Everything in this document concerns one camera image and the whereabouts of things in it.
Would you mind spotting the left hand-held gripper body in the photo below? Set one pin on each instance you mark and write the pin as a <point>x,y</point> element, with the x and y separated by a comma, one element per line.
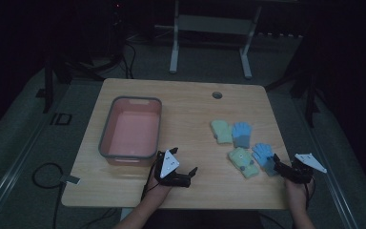
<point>169,165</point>

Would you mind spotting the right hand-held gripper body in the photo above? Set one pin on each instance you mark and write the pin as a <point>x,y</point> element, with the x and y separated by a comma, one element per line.
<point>301,168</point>

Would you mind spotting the blue glove with grey cuff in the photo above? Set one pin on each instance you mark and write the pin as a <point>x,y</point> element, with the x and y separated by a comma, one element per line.
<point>242,133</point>
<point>263,152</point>

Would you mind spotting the green mitten with face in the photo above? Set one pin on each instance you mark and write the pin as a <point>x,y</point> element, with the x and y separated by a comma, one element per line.
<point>243,162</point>

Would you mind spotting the pink bin with grey rim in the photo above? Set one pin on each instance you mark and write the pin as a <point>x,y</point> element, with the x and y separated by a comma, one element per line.
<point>133,133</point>

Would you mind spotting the plain green mitten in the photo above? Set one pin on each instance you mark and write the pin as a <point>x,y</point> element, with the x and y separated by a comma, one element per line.
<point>222,131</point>

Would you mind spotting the person's right hand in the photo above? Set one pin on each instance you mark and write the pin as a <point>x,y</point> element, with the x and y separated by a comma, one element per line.
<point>295,192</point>

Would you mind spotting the person's left hand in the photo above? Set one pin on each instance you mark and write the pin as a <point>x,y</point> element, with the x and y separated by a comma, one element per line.
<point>158,188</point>

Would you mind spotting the grey table grommet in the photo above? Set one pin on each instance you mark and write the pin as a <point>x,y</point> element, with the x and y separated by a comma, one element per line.
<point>217,95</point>

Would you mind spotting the black stand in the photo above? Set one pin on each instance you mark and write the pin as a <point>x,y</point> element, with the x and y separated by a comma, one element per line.
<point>309,95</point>
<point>49,82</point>

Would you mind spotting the black floor bracket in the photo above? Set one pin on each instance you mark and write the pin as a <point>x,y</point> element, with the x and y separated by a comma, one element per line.
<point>61,119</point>

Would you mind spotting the white desk frame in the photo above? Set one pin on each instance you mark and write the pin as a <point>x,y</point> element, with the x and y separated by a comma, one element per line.
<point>213,24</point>

